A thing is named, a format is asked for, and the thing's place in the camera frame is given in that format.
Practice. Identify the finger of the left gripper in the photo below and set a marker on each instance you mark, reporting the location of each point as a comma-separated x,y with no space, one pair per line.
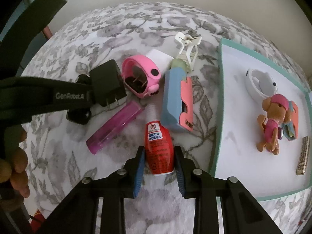
81,93

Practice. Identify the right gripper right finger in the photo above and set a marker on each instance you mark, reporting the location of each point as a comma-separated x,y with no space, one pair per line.
241,212

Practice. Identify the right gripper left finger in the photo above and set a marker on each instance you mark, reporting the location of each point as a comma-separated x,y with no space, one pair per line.
77,212

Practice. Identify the black power adapter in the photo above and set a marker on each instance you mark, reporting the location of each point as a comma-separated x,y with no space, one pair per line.
107,83

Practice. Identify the purple translucent lighter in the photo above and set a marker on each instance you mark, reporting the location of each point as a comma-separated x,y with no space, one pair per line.
113,126

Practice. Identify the pink kids smartwatch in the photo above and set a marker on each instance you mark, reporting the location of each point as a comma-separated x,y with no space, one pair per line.
141,75

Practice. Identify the gold patterned lighter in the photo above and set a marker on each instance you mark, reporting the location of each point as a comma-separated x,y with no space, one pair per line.
303,159

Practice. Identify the red glue bottle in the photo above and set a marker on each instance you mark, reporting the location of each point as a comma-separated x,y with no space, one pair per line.
158,143

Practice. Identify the large blue coral case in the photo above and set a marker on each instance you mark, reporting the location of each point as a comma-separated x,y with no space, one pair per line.
177,105

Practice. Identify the small blue coral case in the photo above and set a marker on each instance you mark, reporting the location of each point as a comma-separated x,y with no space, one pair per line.
291,128

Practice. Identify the white power adapter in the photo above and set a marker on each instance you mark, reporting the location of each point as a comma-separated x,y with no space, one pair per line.
161,60

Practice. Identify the pink puppy toy figure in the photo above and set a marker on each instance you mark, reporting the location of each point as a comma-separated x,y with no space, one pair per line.
277,113

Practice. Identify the white smartwatch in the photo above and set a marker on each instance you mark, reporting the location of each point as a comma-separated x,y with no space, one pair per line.
260,85

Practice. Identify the person's left hand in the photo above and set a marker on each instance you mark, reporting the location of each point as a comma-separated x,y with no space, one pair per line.
14,161

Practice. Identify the grey floral blanket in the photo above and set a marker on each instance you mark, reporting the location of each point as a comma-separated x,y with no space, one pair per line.
58,157

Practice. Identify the teal shallow box tray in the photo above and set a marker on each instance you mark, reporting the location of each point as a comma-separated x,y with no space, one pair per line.
265,175

